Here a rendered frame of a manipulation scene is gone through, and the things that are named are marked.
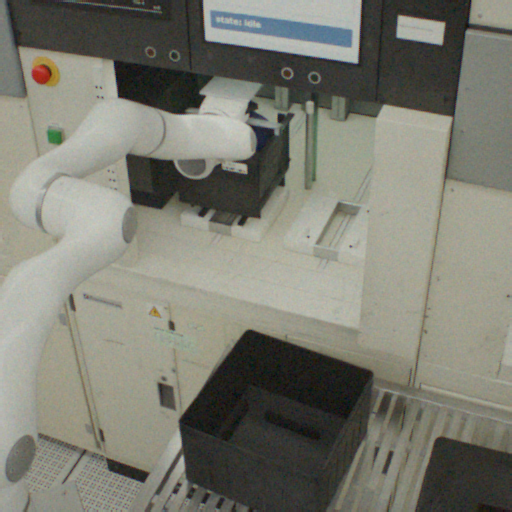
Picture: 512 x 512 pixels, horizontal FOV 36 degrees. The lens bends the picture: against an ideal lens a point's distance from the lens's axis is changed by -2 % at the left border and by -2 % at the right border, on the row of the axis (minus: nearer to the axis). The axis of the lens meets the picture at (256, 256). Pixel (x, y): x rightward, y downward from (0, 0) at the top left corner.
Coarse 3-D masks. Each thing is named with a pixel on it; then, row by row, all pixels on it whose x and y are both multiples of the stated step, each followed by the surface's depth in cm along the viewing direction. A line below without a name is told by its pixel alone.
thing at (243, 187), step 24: (216, 96) 180; (240, 96) 179; (264, 120) 186; (288, 120) 190; (288, 144) 197; (216, 168) 185; (240, 168) 183; (264, 168) 184; (288, 168) 202; (192, 192) 192; (216, 192) 190; (240, 192) 187; (264, 192) 188
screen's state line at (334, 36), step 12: (216, 12) 138; (228, 12) 137; (216, 24) 139; (228, 24) 139; (240, 24) 138; (252, 24) 137; (264, 24) 136; (276, 24) 135; (288, 24) 134; (300, 24) 133; (312, 24) 133; (276, 36) 137; (288, 36) 136; (300, 36) 135; (312, 36) 134; (324, 36) 133; (336, 36) 132; (348, 36) 131
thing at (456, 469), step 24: (432, 456) 145; (456, 456) 145; (480, 456) 145; (504, 456) 144; (432, 480) 141; (456, 480) 140; (480, 480) 140; (504, 480) 140; (432, 504) 137; (456, 504) 137; (480, 504) 134; (504, 504) 133
